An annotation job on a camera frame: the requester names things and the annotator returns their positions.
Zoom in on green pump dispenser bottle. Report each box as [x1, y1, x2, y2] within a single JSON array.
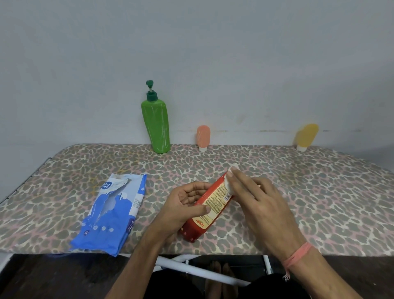
[[141, 80, 171, 154]]

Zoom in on person's black trousers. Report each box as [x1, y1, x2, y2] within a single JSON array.
[[143, 269, 311, 299]]

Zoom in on leopard print table cover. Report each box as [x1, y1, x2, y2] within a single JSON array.
[[0, 143, 394, 258]]

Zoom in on person's right hand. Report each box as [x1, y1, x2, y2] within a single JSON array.
[[226, 168, 307, 261]]

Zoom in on person's foot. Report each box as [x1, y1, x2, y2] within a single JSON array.
[[205, 261, 223, 299], [222, 262, 240, 299]]

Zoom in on person's left hand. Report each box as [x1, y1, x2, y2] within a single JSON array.
[[147, 181, 214, 244]]

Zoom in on person's right foot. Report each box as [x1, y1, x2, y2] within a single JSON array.
[[222, 262, 240, 299]]

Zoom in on person's left forearm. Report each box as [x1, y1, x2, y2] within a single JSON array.
[[105, 230, 173, 299]]

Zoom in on person's right forearm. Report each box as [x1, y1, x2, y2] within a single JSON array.
[[285, 245, 364, 299]]

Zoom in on person's left foot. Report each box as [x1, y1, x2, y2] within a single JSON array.
[[205, 261, 223, 299]]

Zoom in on small pink squeeze bottle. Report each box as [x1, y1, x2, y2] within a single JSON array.
[[196, 125, 211, 152]]

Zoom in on blue wet wipes packet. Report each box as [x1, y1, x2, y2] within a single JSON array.
[[70, 173, 148, 258]]

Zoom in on red tube with white cap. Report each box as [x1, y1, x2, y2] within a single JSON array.
[[180, 166, 241, 243]]

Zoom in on white metal table frame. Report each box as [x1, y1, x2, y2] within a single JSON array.
[[0, 253, 274, 287]]

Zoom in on pink thread wristband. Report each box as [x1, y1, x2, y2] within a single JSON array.
[[282, 242, 315, 282]]

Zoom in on small yellow squeeze bottle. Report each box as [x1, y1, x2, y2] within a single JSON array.
[[295, 123, 320, 152]]

